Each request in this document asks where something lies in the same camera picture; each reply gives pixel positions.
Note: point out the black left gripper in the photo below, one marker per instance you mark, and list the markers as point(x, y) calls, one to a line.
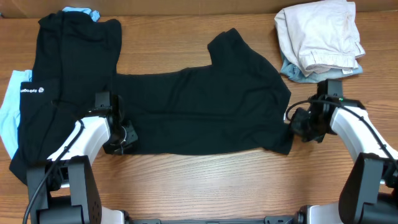
point(127, 139)

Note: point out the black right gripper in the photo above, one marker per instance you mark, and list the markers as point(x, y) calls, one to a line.
point(296, 127)

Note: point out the black t-shirt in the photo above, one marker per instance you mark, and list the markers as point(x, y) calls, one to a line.
point(234, 104)

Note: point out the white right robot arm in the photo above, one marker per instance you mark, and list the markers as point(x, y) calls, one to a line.
point(370, 192)

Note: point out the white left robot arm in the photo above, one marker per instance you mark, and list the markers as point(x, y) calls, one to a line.
point(62, 189)

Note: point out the folded teal shirt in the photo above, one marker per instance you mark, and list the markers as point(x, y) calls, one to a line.
point(293, 73)

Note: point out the folded beige shorts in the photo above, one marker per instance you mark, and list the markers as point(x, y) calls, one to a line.
point(318, 36)

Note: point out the black garment pile with logo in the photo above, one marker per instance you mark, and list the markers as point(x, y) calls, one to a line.
point(75, 59)

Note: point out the light blue garment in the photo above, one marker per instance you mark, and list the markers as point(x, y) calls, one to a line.
point(10, 109)

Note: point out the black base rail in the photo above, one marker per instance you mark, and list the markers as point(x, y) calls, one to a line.
point(286, 219)

